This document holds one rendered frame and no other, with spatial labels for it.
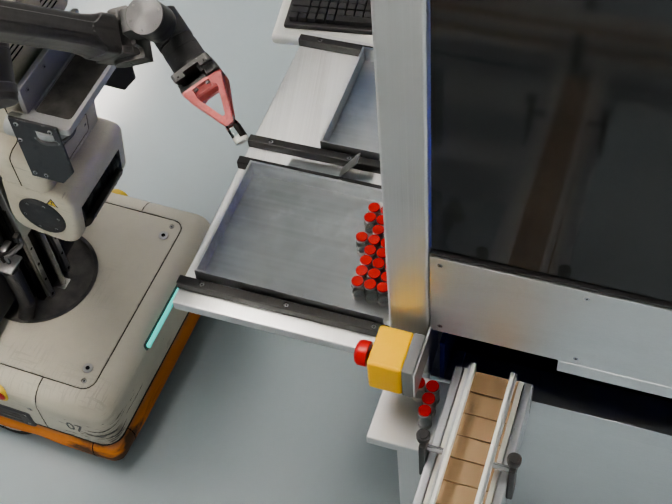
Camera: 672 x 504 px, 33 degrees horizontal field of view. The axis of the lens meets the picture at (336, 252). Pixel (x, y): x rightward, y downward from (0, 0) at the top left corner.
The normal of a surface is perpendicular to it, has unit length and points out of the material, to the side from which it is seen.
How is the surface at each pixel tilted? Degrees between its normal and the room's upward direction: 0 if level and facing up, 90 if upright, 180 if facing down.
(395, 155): 90
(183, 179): 0
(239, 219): 0
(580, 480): 90
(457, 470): 0
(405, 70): 90
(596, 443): 90
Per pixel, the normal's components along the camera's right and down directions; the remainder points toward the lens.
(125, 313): -0.07, -0.59
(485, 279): -0.32, 0.77
